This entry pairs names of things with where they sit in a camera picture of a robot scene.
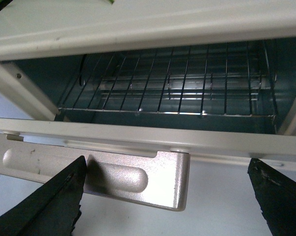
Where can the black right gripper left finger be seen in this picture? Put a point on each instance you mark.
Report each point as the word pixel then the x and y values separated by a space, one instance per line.
pixel 51 210

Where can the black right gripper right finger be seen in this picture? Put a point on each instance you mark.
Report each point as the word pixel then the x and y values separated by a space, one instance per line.
pixel 276 195

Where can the white glass oven door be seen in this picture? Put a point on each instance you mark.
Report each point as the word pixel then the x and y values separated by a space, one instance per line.
pixel 262 146

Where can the silver oven door handle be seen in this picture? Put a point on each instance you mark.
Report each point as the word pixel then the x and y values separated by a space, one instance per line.
pixel 160 181

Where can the white Toshiba toaster oven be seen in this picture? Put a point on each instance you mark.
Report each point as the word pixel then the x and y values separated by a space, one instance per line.
pixel 45 28

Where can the wire oven rack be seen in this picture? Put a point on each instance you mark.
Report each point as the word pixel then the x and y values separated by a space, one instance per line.
pixel 224 80

